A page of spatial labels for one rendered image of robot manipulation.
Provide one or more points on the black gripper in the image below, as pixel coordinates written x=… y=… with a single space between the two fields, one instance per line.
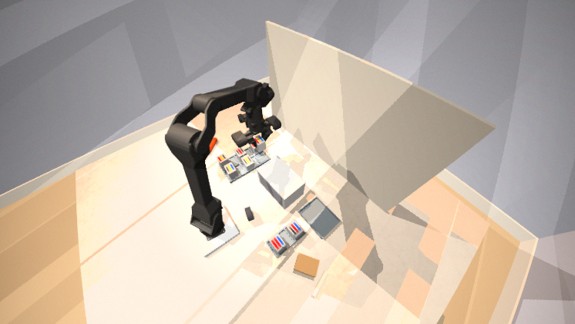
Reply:
x=255 y=127

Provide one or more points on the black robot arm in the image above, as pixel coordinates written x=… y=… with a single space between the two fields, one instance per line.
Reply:
x=192 y=146

